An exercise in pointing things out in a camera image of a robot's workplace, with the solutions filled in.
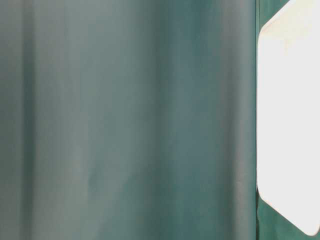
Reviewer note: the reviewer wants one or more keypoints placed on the white plastic tray case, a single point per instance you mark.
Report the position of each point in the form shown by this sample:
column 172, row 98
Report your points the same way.
column 288, row 119

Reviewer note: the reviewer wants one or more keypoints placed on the green table cloth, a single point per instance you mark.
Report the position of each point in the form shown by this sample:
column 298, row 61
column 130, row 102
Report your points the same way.
column 132, row 120

